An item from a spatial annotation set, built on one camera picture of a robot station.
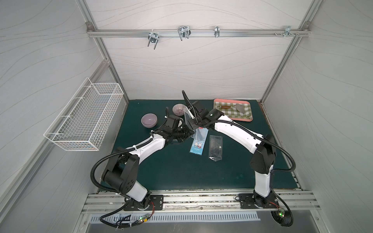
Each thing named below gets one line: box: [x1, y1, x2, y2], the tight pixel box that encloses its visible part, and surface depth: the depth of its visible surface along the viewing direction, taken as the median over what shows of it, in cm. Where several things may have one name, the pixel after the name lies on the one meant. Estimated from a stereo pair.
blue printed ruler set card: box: [189, 127, 209, 156], surface depth 95 cm
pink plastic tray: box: [213, 98, 254, 122], surface depth 117 cm
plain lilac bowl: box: [140, 113, 158, 129], surface depth 105 cm
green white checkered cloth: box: [214, 101, 253, 119], surface depth 116 cm
